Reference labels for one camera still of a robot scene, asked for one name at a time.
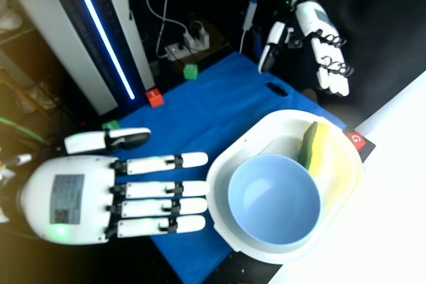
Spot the green block letter C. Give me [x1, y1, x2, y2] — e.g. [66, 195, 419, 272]
[182, 63, 199, 80]

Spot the yellow green sponge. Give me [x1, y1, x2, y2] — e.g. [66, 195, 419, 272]
[297, 120, 337, 182]

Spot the blue cloth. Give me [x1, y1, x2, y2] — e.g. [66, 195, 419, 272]
[114, 51, 347, 284]

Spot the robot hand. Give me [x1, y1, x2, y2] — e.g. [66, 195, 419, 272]
[258, 0, 355, 97]
[19, 126, 210, 245]

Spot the white inline adapter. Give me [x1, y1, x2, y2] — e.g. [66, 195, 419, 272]
[242, 0, 259, 32]

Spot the white cable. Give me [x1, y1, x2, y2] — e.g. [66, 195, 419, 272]
[145, 0, 192, 57]

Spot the light blue bowl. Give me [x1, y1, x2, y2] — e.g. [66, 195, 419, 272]
[227, 154, 323, 245]

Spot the red block letter I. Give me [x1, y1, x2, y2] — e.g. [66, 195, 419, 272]
[145, 88, 164, 108]

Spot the white power strip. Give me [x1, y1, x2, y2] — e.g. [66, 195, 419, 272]
[164, 31, 211, 62]

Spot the red block letter G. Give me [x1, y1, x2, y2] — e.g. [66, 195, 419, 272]
[344, 130, 367, 150]

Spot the white perforated drain tray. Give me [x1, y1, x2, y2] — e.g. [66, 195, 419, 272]
[206, 108, 364, 264]

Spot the white tower with blue light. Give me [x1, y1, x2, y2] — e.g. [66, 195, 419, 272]
[0, 0, 156, 117]

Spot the thick green cable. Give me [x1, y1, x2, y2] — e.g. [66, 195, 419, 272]
[0, 116, 49, 145]

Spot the white plug charger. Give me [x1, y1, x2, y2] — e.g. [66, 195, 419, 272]
[182, 20, 208, 45]

